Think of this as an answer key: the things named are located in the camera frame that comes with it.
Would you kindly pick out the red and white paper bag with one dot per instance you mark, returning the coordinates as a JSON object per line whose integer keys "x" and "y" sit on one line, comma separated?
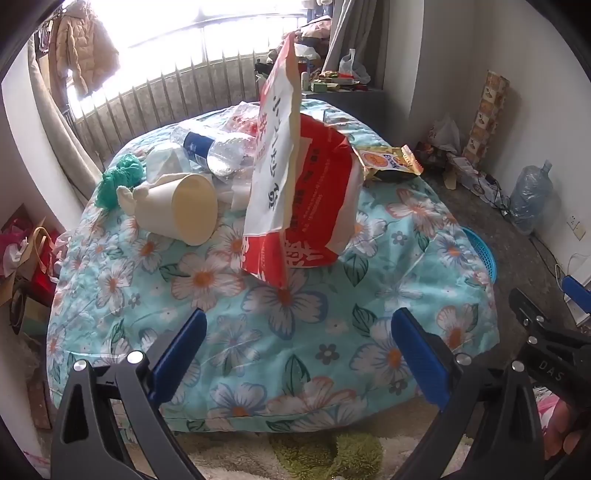
{"x": 318, "y": 194}

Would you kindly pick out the white wall socket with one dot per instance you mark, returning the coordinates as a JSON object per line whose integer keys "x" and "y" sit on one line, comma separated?
{"x": 576, "y": 227}

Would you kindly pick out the black round container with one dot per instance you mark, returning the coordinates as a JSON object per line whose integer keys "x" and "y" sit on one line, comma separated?
{"x": 21, "y": 309}

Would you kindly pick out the yellow snack packet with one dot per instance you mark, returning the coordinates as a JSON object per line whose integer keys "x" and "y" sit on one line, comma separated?
{"x": 388, "y": 159}

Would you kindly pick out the pile of clothes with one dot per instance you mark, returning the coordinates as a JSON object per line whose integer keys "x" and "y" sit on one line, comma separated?
{"x": 314, "y": 39}

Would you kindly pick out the beige curtain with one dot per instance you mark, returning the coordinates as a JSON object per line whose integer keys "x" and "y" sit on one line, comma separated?
{"x": 60, "y": 124}

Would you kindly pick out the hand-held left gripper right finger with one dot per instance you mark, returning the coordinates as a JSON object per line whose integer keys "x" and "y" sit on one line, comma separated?
{"x": 418, "y": 357}

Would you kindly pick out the large blue water jug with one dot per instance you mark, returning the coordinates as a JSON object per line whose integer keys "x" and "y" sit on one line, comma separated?
{"x": 531, "y": 194}

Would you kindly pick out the beige paper cup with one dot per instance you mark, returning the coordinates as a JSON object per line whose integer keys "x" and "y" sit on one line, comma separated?
{"x": 175, "y": 207}

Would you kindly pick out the clear plastic water bottle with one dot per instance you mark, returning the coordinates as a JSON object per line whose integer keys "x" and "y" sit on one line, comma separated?
{"x": 217, "y": 152}

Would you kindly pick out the white plastic bag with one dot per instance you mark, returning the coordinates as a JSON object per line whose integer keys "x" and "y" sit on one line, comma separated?
{"x": 445, "y": 134}
{"x": 353, "y": 67}

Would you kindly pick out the grey curtain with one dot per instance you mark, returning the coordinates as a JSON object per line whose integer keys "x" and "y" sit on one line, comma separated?
{"x": 369, "y": 27}

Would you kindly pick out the red gift bag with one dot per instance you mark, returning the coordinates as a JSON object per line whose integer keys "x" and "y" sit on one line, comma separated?
{"x": 44, "y": 281}

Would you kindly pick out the floral turquoise blanket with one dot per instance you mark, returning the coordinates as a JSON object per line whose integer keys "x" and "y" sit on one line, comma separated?
{"x": 277, "y": 350}

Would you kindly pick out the tall patterned box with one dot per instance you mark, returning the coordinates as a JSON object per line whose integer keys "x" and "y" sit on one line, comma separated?
{"x": 487, "y": 110}

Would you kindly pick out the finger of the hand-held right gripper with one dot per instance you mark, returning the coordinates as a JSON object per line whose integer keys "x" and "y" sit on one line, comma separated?
{"x": 577, "y": 293}
{"x": 535, "y": 318}

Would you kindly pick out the red and clear plastic wrapper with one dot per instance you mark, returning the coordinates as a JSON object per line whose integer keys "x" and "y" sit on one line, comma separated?
{"x": 235, "y": 120}

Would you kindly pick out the metal window railing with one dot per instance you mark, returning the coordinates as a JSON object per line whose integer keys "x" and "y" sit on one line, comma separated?
{"x": 184, "y": 87}

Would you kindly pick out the pink bag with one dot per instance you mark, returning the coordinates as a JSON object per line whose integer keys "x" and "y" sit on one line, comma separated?
{"x": 11, "y": 244}

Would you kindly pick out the dark desk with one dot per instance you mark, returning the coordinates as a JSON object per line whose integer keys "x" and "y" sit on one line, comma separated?
{"x": 364, "y": 110}

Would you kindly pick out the green box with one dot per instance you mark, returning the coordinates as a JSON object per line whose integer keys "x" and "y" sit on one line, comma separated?
{"x": 321, "y": 86}

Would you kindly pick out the person's right hand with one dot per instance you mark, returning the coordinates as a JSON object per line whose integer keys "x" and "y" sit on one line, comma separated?
{"x": 561, "y": 434}

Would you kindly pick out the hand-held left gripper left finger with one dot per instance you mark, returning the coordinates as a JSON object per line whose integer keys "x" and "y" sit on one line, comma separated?
{"x": 180, "y": 355}

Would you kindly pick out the blue plastic basket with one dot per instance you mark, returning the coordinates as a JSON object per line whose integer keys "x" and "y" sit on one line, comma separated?
{"x": 485, "y": 258}

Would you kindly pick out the cardboard box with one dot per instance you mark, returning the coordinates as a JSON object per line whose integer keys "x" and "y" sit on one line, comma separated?
{"x": 473, "y": 173}

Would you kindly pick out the beige puffer jacket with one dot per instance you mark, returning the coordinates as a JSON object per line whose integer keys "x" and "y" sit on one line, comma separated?
{"x": 83, "y": 46}

